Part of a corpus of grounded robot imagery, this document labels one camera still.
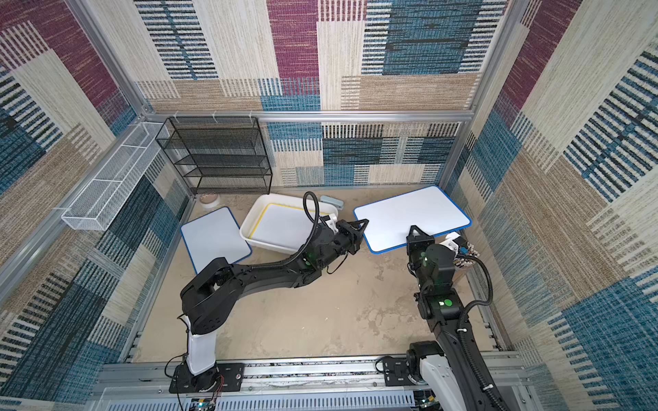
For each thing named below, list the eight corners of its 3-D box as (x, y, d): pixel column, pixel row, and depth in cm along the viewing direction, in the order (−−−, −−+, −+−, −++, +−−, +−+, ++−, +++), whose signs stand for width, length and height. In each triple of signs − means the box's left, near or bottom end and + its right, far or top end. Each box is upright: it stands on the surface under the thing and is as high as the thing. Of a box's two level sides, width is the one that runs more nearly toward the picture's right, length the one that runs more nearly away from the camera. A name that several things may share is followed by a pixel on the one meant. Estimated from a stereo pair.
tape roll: (197, 207, 117) (195, 204, 116) (202, 196, 122) (201, 193, 120) (217, 207, 117) (216, 204, 116) (221, 196, 122) (220, 192, 120)
